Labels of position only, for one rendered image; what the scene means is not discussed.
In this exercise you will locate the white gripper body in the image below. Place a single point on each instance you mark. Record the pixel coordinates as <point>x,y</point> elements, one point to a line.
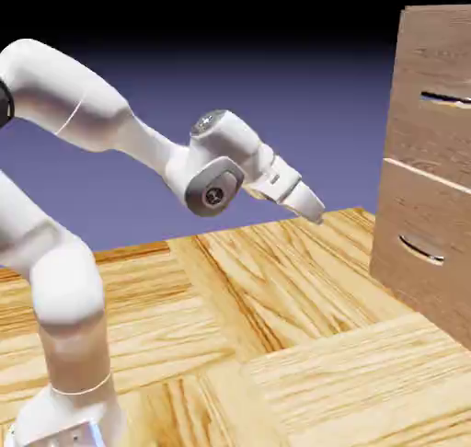
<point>307,198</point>

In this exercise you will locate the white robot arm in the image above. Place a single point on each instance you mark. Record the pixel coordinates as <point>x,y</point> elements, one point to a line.
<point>92,116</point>

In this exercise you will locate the light wood cabinet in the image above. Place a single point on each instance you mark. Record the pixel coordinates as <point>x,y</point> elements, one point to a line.
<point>423,197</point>

